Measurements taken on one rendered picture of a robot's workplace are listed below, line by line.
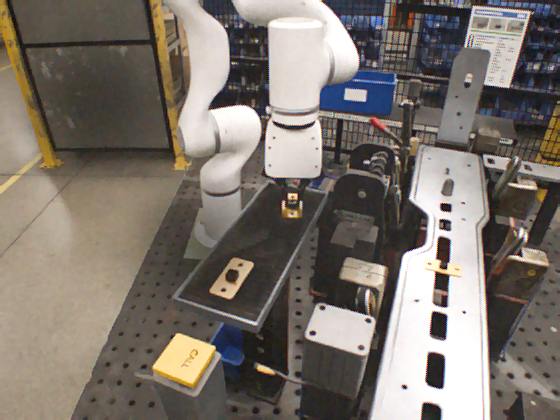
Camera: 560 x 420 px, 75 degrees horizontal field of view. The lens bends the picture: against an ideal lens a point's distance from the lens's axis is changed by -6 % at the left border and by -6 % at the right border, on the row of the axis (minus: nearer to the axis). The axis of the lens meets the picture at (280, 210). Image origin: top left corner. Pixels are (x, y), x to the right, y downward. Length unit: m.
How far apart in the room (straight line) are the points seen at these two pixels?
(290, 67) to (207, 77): 0.42
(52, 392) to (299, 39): 1.83
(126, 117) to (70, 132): 0.55
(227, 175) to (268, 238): 0.45
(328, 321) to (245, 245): 0.19
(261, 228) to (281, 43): 0.32
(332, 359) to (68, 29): 3.14
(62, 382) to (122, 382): 1.00
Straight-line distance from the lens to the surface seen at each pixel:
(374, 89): 1.63
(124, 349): 1.17
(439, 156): 1.44
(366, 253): 0.86
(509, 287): 1.02
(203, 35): 0.99
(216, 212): 1.18
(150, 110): 3.37
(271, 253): 0.66
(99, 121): 3.57
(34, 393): 2.12
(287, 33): 0.61
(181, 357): 0.54
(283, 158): 0.69
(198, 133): 1.02
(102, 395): 1.11
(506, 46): 1.78
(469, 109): 1.53
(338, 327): 0.62
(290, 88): 0.63
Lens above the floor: 1.59
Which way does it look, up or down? 34 degrees down
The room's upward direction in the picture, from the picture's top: straight up
